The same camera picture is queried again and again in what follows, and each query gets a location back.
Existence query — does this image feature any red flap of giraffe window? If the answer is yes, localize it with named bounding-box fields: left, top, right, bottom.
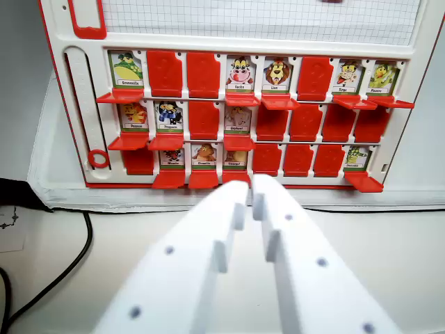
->
left=296, top=56, right=332, bottom=102

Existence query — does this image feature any white printed paper card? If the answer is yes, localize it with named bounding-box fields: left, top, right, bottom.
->
left=0, top=204, right=27, bottom=253

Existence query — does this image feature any red and white game board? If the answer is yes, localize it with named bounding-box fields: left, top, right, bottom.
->
left=37, top=0, right=445, bottom=193

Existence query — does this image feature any long black cable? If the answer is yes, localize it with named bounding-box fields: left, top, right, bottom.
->
left=0, top=209, right=95, bottom=326

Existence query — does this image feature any looped black cable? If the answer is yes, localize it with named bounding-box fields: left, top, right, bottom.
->
left=0, top=267, right=13, bottom=314

